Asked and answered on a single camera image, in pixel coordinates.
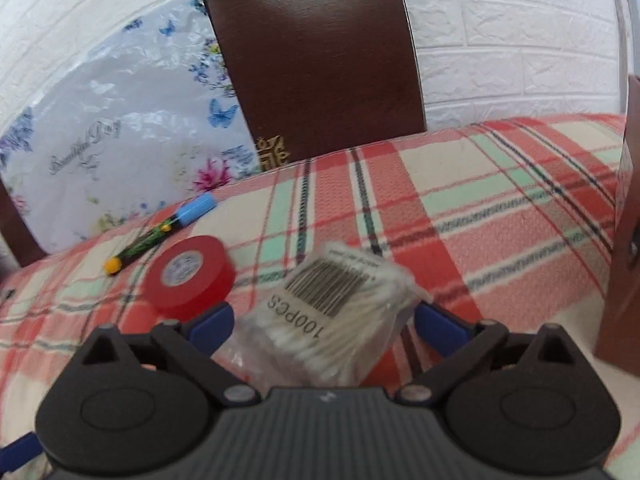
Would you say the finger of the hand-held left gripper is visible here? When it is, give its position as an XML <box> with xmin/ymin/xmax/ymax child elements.
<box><xmin>0</xmin><ymin>431</ymin><xmax>41</xmax><ymax>467</ymax></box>

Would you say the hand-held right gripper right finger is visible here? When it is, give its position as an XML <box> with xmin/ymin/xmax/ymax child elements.
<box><xmin>397</xmin><ymin>301</ymin><xmax>577</xmax><ymax>407</ymax></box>

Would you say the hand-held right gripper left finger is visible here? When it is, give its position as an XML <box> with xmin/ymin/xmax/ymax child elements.
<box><xmin>75</xmin><ymin>301</ymin><xmax>261</xmax><ymax>407</ymax></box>

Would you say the cotton swab pack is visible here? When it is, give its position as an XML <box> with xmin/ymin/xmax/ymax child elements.
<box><xmin>214</xmin><ymin>241</ymin><xmax>427</xmax><ymax>389</ymax></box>

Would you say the brown cardboard box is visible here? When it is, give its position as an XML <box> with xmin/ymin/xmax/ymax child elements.
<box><xmin>594</xmin><ymin>74</ymin><xmax>640</xmax><ymax>377</ymax></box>

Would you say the red tape roll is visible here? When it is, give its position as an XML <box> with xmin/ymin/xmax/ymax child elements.
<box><xmin>143</xmin><ymin>234</ymin><xmax>237</xmax><ymax>322</ymax></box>

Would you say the red plaid blanket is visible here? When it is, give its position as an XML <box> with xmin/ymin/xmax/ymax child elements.
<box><xmin>0</xmin><ymin>112</ymin><xmax>640</xmax><ymax>480</ymax></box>

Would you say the pen with blue cap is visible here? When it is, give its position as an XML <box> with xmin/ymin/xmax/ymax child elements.
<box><xmin>103</xmin><ymin>193</ymin><xmax>219</xmax><ymax>276</ymax></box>

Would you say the dark brown wooden board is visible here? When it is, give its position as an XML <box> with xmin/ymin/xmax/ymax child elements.
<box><xmin>0</xmin><ymin>179</ymin><xmax>47</xmax><ymax>269</ymax></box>

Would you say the floral plastic bag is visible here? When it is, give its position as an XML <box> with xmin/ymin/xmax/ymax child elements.
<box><xmin>0</xmin><ymin>0</ymin><xmax>264</xmax><ymax>257</ymax></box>

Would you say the dark brown wooden chair back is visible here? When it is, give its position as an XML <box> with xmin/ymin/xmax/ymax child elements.
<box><xmin>201</xmin><ymin>0</ymin><xmax>428</xmax><ymax>167</ymax></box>

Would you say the white wall pipe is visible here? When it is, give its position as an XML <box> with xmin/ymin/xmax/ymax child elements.
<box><xmin>607</xmin><ymin>0</ymin><xmax>633</xmax><ymax>116</ymax></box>

